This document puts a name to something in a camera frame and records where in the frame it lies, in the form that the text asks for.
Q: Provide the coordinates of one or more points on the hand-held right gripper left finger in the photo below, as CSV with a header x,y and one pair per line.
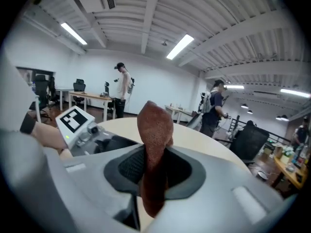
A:
x,y
87,183

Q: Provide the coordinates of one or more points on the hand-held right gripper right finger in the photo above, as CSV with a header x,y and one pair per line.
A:
x,y
218,190

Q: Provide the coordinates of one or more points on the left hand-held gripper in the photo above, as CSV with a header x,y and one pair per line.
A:
x,y
73,122

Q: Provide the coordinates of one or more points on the brown cloth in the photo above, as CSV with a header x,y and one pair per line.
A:
x,y
154,130

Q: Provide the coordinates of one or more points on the person's left forearm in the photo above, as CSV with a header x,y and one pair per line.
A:
x,y
48,135

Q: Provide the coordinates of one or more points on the metal trash bin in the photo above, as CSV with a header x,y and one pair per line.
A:
x,y
262,175

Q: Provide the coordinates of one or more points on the black mesh office chair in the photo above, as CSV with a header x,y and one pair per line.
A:
x,y
250,142

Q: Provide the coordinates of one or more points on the light wooden desk white legs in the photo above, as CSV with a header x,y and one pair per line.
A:
x,y
171,108

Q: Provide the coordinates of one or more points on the cardboard box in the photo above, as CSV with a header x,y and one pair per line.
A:
x,y
278,152

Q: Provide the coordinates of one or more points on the yellow oval table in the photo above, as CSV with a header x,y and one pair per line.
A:
x,y
289,173

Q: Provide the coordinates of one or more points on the grey shell chair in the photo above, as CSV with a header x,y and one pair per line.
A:
x,y
194,121

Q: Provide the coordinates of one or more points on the potted white flower plant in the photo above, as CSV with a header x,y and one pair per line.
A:
x,y
286,154

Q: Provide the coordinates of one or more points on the dark wooden desk white legs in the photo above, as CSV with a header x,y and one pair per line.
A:
x,y
188,111

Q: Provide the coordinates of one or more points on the black metal railing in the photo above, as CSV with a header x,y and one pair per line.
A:
x,y
279,137

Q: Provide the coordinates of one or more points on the person's black shirt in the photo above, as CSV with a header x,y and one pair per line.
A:
x,y
28,124

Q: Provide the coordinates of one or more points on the black pendant lamp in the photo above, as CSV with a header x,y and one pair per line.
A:
x,y
249,112
284,118
244,106
278,118

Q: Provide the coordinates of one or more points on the grey backpack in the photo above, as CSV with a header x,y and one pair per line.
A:
x,y
206,102

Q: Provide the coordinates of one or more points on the black swivel chair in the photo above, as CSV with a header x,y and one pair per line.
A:
x,y
41,86

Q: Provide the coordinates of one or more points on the long fluorescent light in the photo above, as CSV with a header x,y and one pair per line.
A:
x,y
74,33
295,93
234,87
179,47

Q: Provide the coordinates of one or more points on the dark framed window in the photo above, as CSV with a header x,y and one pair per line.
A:
x,y
26,74

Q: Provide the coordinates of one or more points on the white frame desk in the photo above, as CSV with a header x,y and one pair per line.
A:
x,y
39,110

